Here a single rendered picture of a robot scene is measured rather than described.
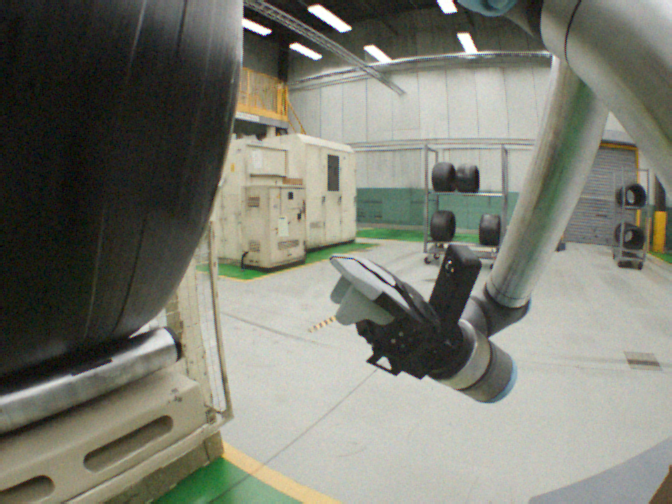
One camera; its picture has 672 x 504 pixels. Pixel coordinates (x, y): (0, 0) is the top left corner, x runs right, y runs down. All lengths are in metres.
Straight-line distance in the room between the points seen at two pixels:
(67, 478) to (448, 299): 0.44
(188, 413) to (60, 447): 0.16
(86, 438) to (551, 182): 0.57
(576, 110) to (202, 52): 0.36
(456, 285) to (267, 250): 4.60
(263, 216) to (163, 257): 4.66
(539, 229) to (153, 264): 0.45
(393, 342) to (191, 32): 0.35
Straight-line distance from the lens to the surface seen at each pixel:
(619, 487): 0.72
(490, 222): 5.39
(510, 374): 0.55
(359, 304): 0.34
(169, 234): 0.26
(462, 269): 0.37
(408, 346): 0.40
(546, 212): 0.48
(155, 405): 0.37
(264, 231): 4.92
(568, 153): 0.44
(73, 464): 0.35
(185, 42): 0.24
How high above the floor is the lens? 1.06
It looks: 9 degrees down
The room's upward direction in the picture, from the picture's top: straight up
